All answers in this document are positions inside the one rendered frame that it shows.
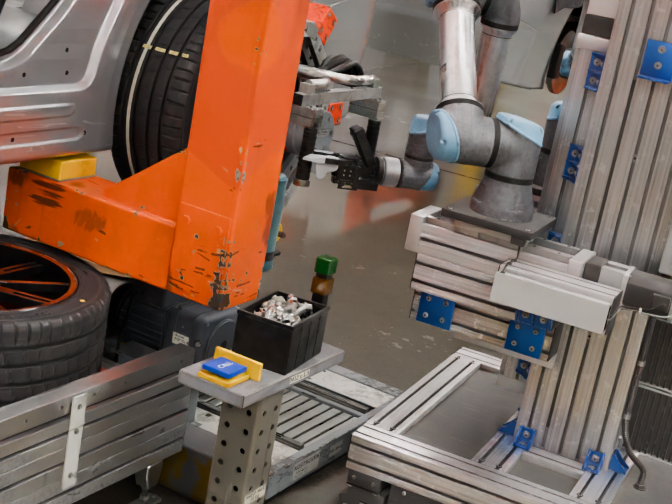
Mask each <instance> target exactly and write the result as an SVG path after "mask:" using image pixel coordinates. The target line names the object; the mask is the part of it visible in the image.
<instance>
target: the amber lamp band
mask: <svg viewBox="0 0 672 504"><path fill-rule="evenodd" d="M333 284H334V278H331V279H328V280H324V279H321V278H318V277H316V276H314V277H313V279H312V285H311V292H312V293H315V294H318V295H320V296H326V295H329V294H331V293H332V289H333Z"/></svg>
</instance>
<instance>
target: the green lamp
mask: <svg viewBox="0 0 672 504"><path fill-rule="evenodd" d="M337 263H338V259H337V258H335V257H332V256H329V255H327V254H323V255H320V256H318V257H317V258H316V263H315V269H314V271H315V272H316V273H319V274H322V275H325V276H330V275H333V274H335V273H336V269H337Z"/></svg>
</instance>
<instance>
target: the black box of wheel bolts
mask: <svg viewBox="0 0 672 504"><path fill-rule="evenodd" d="M329 310H330V306H327V305H324V304H321V303H318V302H314V301H311V300H308V299H305V298H302V297H299V296H295V295H293V294H289V293H286V292H283V291H280V290H275V291H273V292H271V293H269V294H267V295H265V296H263V297H261V298H259V299H257V300H255V301H253V302H251V303H249V304H247V305H245V306H243V307H241V308H239V309H238V310H237V313H238V316H237V321H236V327H235V333H234V339H233V345H232V352H235V353H237V354H240V355H242V356H245V357H247V358H250V359H252V360H255V361H257V362H259V363H262V364H263V367H262V368H263V369H266V370H269V371H272V372H275V373H278V374H281V375H284V376H285V375H287V374H288V373H290V372H291V371H293V370H294V369H296V368H297V367H299V366H300V365H302V364H303V363H305V362H307V361H308V360H310V359H311V358H313V357H314V356H316V355H317V354H319V353H320V352H321V347H322V342H323V337H324V332H325V327H326V321H327V316H328V311H329Z"/></svg>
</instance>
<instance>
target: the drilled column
mask: <svg viewBox="0 0 672 504"><path fill-rule="evenodd" d="M283 392H284V390H281V391H279V392H277V393H275V394H273V395H271V396H269V397H266V398H264V399H262V400H260V401H258V402H256V403H254V404H251V405H249V406H247V407H245V408H243V409H240V408H237V407H235V406H233V405H230V404H228V403H226V402H223V401H222V407H221V413H220V419H219V424H218V430H217V436H216V442H215V448H214V454H213V460H212V465H211V471H210V477H209V483H208V489H207V495H206V500H205V504H263V500H264V495H265V490H266V484H267V479H268V473H269V468H270V463H271V457H272V452H273V446H274V441H275V436H276V430H277V425H278V419H279V414H280V409H281V403H282V398H283Z"/></svg>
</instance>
